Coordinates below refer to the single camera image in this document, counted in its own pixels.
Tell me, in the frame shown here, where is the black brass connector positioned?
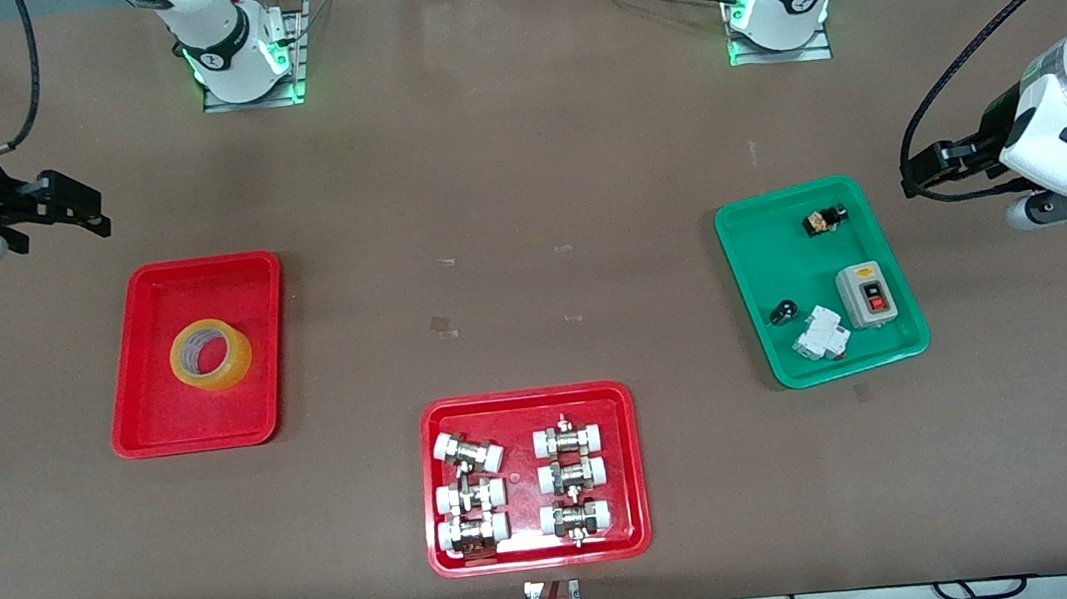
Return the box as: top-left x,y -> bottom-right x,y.
802,203 -> 854,239

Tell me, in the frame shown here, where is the yellow tape roll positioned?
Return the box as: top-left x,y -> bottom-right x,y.
166,314 -> 257,393

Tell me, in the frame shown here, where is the green plastic tray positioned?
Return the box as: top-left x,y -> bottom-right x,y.
710,166 -> 937,398

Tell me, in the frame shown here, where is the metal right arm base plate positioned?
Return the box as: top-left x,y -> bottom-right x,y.
192,0 -> 311,115

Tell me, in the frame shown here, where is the grey push button switch box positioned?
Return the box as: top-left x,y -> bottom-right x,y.
835,260 -> 903,333

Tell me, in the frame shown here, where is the silver metal bracket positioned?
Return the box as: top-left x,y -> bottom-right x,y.
523,576 -> 581,599

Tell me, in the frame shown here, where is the white metal pipe fitting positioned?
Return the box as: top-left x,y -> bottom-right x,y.
536,452 -> 610,498
434,474 -> 508,518
435,510 -> 513,562
538,494 -> 617,552
530,410 -> 607,461
430,425 -> 508,480

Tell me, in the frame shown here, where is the brown table mat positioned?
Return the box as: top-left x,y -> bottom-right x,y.
0,0 -> 1067,599

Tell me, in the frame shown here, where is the white circuit breaker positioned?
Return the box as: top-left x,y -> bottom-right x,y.
789,301 -> 852,366

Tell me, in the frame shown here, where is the red plastic tray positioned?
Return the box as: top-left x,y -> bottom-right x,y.
409,376 -> 655,582
92,249 -> 301,461

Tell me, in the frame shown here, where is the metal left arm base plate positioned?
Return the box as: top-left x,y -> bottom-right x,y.
723,0 -> 834,70

